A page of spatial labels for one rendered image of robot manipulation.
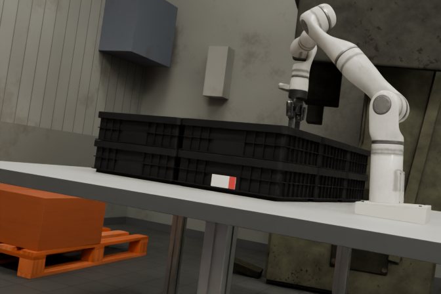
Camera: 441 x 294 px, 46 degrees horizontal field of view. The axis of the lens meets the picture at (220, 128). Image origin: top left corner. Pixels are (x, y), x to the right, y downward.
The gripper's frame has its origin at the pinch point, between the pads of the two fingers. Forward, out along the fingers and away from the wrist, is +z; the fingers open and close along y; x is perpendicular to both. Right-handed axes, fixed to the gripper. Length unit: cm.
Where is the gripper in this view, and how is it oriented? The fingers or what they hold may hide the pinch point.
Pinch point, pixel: (294, 125)
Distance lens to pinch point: 211.3
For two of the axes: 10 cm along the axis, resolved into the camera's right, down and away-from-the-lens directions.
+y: 5.4, 1.3, 8.3
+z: -1.3, 9.9, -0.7
